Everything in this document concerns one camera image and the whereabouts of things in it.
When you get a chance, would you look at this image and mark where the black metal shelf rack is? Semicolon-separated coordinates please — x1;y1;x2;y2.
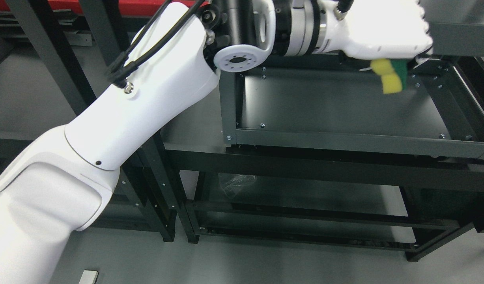
0;0;484;263

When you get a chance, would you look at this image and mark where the red bar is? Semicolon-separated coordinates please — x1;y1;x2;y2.
0;0;195;17

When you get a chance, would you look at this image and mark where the clear plastic bag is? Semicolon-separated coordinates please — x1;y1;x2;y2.
218;173;257;198

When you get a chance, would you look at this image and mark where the green yellow sponge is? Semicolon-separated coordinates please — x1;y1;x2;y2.
370;59;408;95

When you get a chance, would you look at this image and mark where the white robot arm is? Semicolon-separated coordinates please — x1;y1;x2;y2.
0;0;277;284

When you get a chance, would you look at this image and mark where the grey metal shelf unit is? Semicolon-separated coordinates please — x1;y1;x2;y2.
220;22;484;161

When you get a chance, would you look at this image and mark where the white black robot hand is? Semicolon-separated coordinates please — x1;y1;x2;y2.
314;0;433;60

